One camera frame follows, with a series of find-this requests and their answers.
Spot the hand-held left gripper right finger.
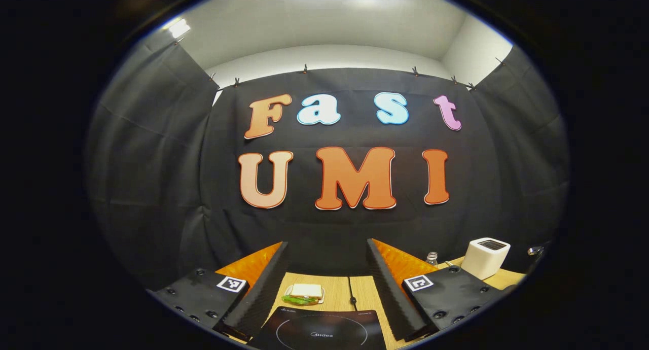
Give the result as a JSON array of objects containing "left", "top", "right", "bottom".
[{"left": 366, "top": 238, "right": 508, "bottom": 341}]

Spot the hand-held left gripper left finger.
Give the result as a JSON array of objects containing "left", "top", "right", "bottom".
[{"left": 147, "top": 241, "right": 291, "bottom": 341}]

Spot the black induction cooktop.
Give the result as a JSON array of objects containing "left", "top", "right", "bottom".
[{"left": 247, "top": 306, "right": 387, "bottom": 350}]

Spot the sandwich with lettuce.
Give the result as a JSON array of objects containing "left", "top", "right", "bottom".
[{"left": 282, "top": 283, "right": 323, "bottom": 305}]

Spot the white toaster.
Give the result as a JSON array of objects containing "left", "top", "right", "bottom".
[{"left": 460, "top": 237, "right": 511, "bottom": 281}]

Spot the small white plate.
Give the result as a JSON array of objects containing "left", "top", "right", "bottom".
[{"left": 284, "top": 284, "right": 326, "bottom": 305}]

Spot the black backdrop cloth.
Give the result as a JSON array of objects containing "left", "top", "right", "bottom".
[{"left": 85, "top": 33, "right": 571, "bottom": 290}]

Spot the row of cloth clips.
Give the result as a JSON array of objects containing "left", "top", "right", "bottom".
[{"left": 175, "top": 38, "right": 508, "bottom": 92}]

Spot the small ceiling light panel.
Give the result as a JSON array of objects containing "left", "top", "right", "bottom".
[{"left": 167, "top": 18, "right": 191, "bottom": 39}]

